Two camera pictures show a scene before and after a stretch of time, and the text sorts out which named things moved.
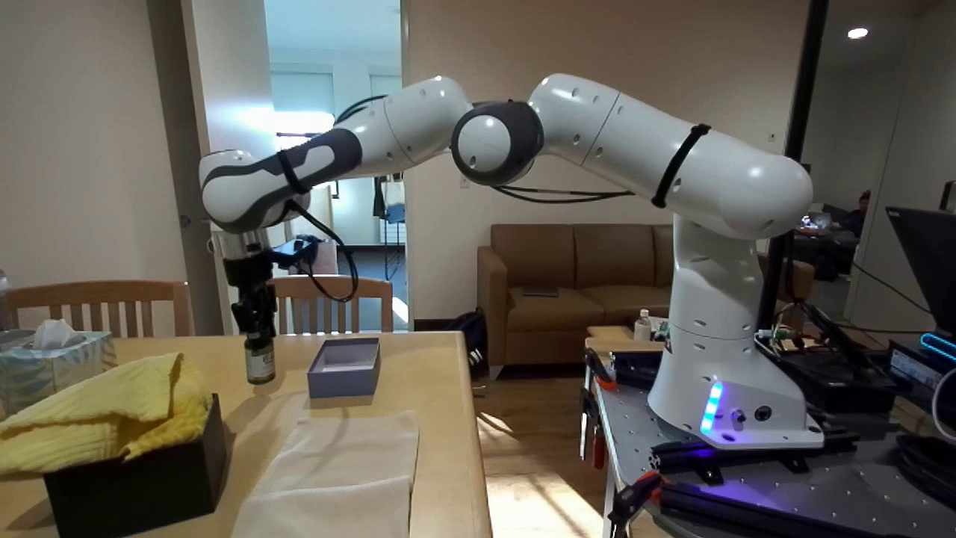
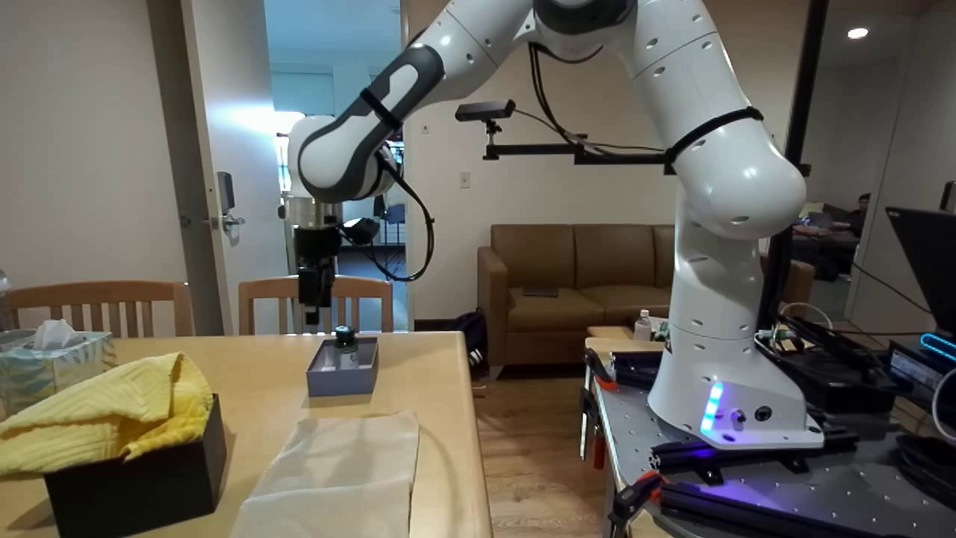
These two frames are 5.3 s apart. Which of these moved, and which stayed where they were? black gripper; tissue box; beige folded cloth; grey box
Moved: black gripper
Stayed: grey box; tissue box; beige folded cloth
